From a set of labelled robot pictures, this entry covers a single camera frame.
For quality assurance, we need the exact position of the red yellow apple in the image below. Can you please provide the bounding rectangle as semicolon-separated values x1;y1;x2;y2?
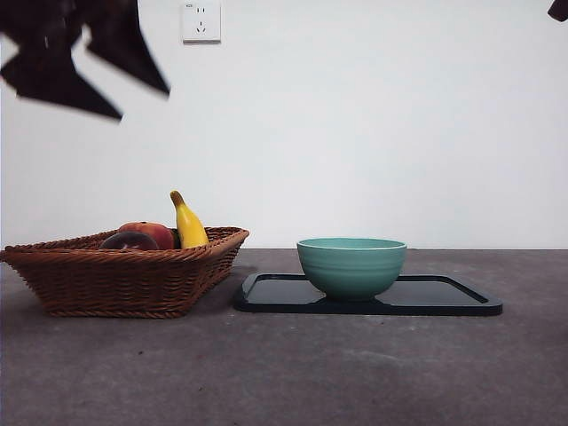
117;220;176;249

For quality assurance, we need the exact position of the white wall socket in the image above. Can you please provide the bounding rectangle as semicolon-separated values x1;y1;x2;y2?
182;2;222;44

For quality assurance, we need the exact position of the teal bowl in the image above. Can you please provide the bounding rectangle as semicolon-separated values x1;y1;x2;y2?
296;237;408;303

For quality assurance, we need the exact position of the dark rectangular tray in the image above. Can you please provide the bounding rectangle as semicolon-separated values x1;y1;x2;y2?
233;272;505;317

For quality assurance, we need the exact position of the dark purple plum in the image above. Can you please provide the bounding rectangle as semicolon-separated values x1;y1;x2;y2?
98;231;161;250

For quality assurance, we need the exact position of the brown wicker basket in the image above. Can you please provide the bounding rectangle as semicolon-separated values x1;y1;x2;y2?
0;225;251;319

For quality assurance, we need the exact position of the yellow banana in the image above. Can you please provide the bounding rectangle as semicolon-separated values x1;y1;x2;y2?
170;190;210;249

